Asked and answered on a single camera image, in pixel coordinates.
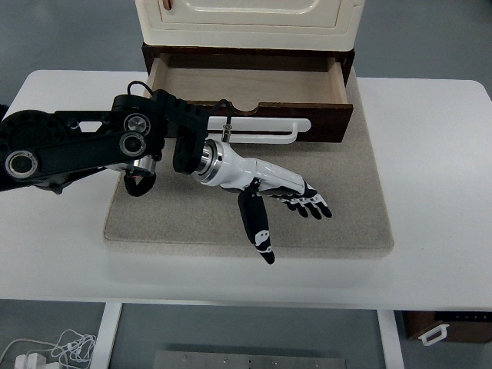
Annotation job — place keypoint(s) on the cream cabinet with door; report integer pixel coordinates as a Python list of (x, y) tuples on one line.
[(250, 36)]

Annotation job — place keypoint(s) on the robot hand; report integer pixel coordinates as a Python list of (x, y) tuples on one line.
[(246, 173)]

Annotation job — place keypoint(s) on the white table leg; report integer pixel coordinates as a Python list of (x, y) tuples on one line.
[(390, 342), (105, 338)]

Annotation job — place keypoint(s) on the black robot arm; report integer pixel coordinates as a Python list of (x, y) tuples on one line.
[(77, 153)]

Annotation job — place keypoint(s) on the grey felt mat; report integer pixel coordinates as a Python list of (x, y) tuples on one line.
[(326, 215)]

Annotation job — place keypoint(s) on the white charger plug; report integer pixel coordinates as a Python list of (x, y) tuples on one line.
[(30, 361)]

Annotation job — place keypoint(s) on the black control panel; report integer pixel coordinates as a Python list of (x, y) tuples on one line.
[(461, 316)]

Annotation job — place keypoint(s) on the brown wooden box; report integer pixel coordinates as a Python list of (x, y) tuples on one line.
[(469, 332)]

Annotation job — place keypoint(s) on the dark wood drawer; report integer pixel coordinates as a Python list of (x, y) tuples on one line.
[(326, 119)]

